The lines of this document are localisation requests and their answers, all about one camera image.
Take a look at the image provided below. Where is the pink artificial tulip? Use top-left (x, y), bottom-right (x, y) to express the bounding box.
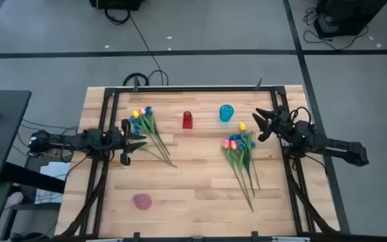
top-left (138, 106), bottom-right (178, 169)
top-left (222, 138), bottom-right (255, 213)
top-left (230, 139), bottom-right (255, 198)

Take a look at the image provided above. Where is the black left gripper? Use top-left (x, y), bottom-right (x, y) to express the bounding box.
top-left (105, 118), bottom-right (148, 166)

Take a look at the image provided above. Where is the yellow cable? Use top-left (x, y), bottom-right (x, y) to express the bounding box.
top-left (40, 151), bottom-right (74, 159)

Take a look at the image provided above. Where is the coiled black cable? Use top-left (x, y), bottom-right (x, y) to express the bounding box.
top-left (104, 8), bottom-right (131, 26)

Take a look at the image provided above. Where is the large black equipment case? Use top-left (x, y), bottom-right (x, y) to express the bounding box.
top-left (313, 0), bottom-right (387, 39)

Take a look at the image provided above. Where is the thick black cable loop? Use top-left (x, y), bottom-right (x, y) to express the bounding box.
top-left (122, 72), bottom-right (150, 87)

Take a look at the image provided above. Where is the tangled black floor cable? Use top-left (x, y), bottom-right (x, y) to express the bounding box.
top-left (302, 6), bottom-right (371, 51)

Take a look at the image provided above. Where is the black support beam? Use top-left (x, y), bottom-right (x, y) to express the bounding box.
top-left (0, 162), bottom-right (67, 195)

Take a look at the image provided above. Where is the red glass vase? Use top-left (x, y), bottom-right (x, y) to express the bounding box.
top-left (181, 110), bottom-right (194, 130)

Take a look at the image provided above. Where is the black side table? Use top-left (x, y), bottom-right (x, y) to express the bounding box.
top-left (0, 89), bottom-right (32, 188)

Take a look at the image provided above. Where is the white round object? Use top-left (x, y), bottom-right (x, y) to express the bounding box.
top-left (4, 191), bottom-right (24, 210)

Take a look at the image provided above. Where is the pink glass vase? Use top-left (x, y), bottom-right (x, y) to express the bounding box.
top-left (131, 193), bottom-right (153, 212)

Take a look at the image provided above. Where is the black cable bundle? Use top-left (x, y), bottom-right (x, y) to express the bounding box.
top-left (58, 174), bottom-right (109, 237)
top-left (287, 167), bottom-right (337, 235)

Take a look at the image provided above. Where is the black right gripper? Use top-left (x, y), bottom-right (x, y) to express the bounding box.
top-left (251, 105), bottom-right (297, 143)

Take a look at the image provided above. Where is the blue glass vase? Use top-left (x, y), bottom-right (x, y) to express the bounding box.
top-left (218, 104), bottom-right (235, 123)

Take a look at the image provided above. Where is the black equipment box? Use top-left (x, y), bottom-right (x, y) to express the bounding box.
top-left (89, 0), bottom-right (146, 11)

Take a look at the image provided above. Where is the thin black floor cable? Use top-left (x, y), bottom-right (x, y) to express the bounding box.
top-left (128, 13), bottom-right (170, 87)

